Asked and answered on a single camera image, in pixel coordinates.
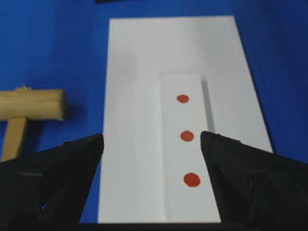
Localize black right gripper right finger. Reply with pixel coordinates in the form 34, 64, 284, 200
200, 131, 308, 231

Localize wooden mallet hammer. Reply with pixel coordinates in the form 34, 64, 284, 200
0, 86, 68, 162

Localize white paper sheet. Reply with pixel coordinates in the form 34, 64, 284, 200
98, 16, 272, 223

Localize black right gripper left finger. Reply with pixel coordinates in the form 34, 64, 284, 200
0, 133, 104, 231

